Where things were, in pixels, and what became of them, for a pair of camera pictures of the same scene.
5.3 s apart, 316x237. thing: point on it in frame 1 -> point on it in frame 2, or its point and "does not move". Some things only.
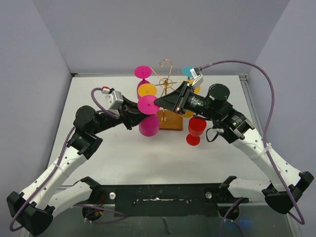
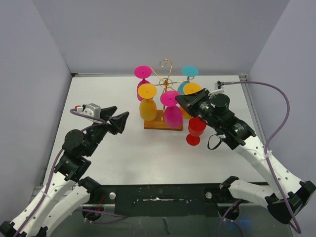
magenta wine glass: x=149 y=125 -> x=173 y=114
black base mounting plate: x=164 y=200 does not move
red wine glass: x=196 y=127 does not move
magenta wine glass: x=143 y=72 does not move
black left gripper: x=129 y=118 -> x=117 y=122
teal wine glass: x=186 y=72 does not move
